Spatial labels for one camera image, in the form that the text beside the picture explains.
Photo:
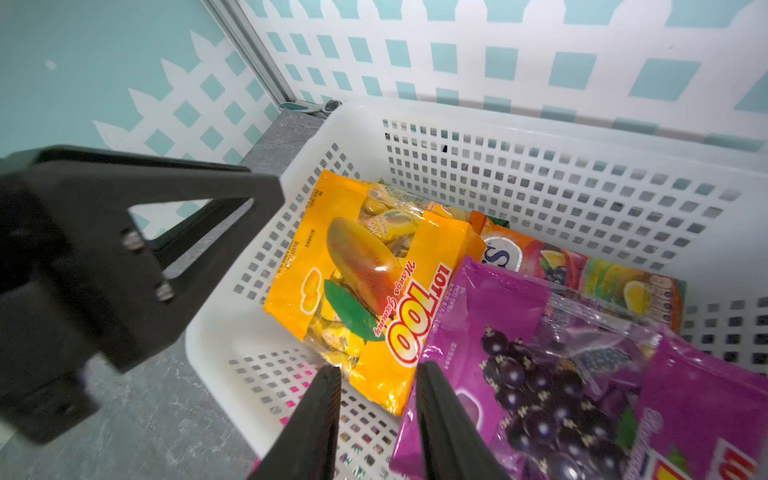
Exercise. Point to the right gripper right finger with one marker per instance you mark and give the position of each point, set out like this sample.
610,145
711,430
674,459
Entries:
451,445

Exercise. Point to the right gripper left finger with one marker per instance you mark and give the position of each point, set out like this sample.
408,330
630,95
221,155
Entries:
307,446

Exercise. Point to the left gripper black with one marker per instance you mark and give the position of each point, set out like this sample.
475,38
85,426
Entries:
111,253

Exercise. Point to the purple grape candy bag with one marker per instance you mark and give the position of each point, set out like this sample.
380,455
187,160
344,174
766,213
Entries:
549,379

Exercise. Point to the yellow mango candy bag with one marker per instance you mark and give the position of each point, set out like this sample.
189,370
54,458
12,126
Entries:
363,277

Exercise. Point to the large pink mixed candy bag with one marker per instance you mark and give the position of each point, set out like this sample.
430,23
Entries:
699,417

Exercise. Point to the orange Fox's candy bag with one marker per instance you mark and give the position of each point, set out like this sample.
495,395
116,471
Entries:
650,295

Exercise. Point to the white plastic perforated basket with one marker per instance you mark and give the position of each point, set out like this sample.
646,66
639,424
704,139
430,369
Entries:
695,212

